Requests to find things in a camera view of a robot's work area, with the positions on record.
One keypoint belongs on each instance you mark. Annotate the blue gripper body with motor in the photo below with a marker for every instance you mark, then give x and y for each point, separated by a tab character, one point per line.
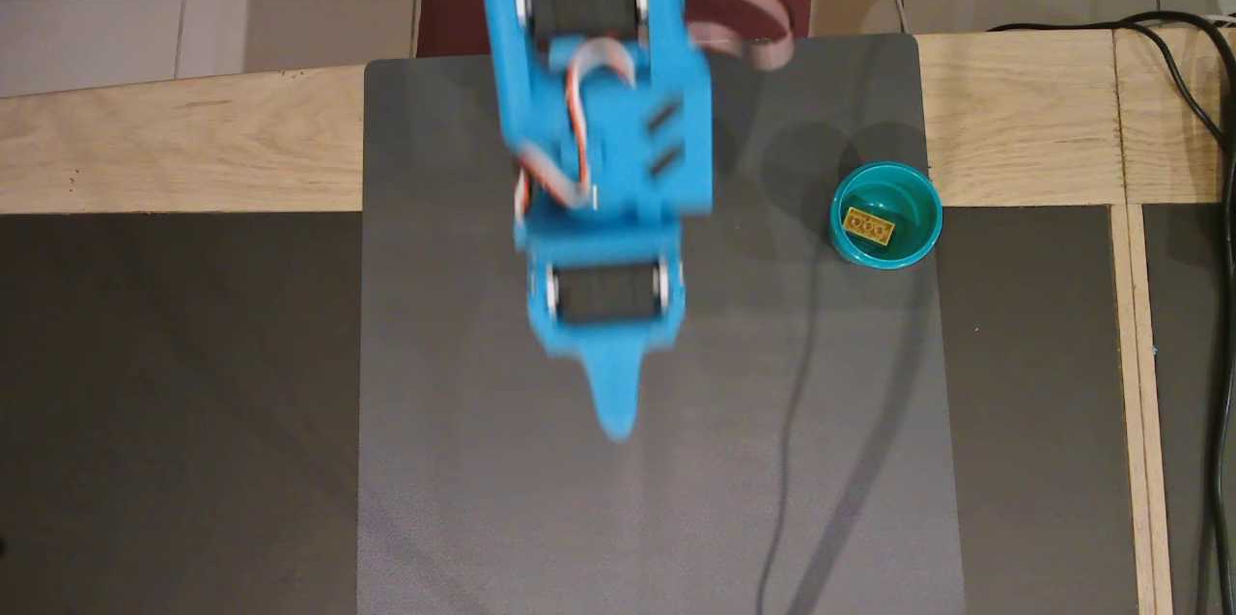
606	294

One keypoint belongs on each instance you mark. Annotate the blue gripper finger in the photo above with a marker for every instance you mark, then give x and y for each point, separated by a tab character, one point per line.
614	383

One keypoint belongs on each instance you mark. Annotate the cream lego brick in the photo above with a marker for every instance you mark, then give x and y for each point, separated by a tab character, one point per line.
868	225

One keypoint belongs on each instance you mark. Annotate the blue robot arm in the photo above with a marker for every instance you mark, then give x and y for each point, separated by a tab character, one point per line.
628	161

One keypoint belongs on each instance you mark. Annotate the dark grey table mat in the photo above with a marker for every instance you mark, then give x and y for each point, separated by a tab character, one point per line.
435	354

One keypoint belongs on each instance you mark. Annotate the green plastic cup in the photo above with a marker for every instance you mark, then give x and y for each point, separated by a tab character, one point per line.
912	200

